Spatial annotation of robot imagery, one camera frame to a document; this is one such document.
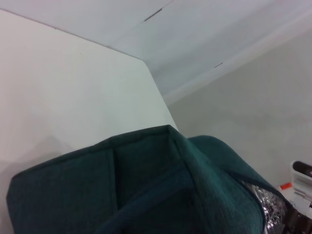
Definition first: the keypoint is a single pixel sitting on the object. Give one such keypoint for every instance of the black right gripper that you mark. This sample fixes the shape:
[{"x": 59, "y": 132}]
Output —
[{"x": 296, "y": 217}]

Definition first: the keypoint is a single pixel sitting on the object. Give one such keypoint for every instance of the small orange object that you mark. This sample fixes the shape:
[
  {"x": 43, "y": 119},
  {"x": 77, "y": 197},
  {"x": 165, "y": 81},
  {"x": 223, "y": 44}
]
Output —
[{"x": 285, "y": 186}]

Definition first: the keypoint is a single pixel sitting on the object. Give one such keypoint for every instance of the dark teal insulated lunch bag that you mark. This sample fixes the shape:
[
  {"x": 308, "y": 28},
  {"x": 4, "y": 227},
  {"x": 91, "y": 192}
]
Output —
[{"x": 146, "y": 190}]

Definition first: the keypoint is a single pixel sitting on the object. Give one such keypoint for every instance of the white device with dark panel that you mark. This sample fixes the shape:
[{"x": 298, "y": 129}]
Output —
[{"x": 301, "y": 175}]

